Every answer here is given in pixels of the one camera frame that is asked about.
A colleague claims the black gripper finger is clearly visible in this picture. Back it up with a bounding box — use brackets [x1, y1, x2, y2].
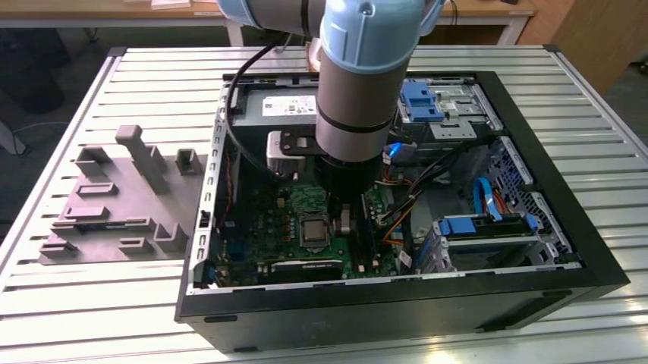
[326, 195, 366, 238]

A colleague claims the metal socket cover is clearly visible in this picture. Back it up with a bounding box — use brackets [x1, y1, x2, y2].
[295, 212, 337, 250]

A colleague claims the green motherboard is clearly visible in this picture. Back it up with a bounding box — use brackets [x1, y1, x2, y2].
[210, 170, 406, 285]

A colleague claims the black graphics card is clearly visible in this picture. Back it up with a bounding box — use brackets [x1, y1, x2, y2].
[270, 258, 346, 284]

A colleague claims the grey power supply unit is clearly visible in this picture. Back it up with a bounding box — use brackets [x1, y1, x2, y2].
[230, 87, 325, 179]

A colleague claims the blue carrier with black disk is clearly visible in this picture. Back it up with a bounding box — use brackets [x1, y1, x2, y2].
[437, 214, 538, 238]

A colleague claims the metal drive cage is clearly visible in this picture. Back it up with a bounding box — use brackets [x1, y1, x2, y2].
[414, 214, 582, 275]
[394, 80, 506, 162]

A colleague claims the black PC case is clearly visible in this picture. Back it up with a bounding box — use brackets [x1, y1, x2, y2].
[174, 70, 633, 353]

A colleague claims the grey parts rack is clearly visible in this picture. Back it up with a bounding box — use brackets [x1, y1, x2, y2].
[37, 124, 211, 266]

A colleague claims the wooden cabinet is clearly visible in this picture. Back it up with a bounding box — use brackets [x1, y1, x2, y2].
[549, 0, 648, 96]

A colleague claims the wooden desk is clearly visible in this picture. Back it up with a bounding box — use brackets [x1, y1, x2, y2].
[0, 0, 538, 47]

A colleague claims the black chair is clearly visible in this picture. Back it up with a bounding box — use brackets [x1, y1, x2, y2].
[0, 27, 72, 115]

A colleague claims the orange wire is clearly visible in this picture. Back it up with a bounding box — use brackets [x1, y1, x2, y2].
[379, 221, 407, 249]

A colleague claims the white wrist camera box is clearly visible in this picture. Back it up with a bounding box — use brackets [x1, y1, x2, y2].
[266, 130, 321, 176]
[382, 140, 419, 162]

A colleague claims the black cable bundle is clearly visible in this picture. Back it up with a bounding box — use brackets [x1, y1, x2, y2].
[378, 138, 496, 228]

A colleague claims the thin red wire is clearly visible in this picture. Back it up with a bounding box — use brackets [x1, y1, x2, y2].
[224, 151, 240, 219]

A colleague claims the blue wire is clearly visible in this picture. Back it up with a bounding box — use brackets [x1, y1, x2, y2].
[472, 177, 506, 224]

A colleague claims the black camera cable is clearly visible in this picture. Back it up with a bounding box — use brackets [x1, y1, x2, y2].
[223, 32, 293, 180]

